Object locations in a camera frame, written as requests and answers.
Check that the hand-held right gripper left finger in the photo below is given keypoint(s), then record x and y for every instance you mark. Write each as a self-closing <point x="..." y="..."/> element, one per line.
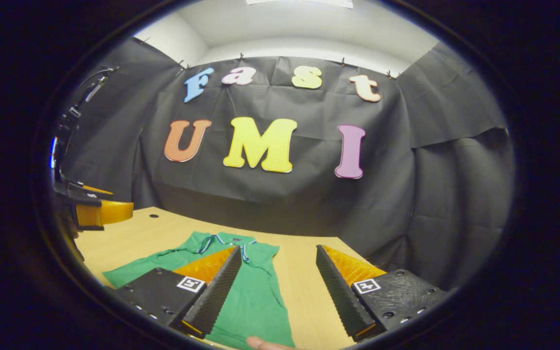
<point x="217" y="296"/>

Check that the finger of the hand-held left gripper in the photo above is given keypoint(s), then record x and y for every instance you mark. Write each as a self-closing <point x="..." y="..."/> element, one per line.
<point x="105" y="212"/>
<point x="85" y="194"/>

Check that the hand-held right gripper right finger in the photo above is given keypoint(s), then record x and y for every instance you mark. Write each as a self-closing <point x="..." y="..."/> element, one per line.
<point x="341" y="296"/>

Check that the green T-shirt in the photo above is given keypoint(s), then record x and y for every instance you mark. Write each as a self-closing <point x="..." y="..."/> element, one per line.
<point x="255" y="296"/>

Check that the black backdrop cloth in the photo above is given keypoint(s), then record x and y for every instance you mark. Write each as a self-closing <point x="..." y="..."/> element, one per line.
<point x="270" y="199"/>

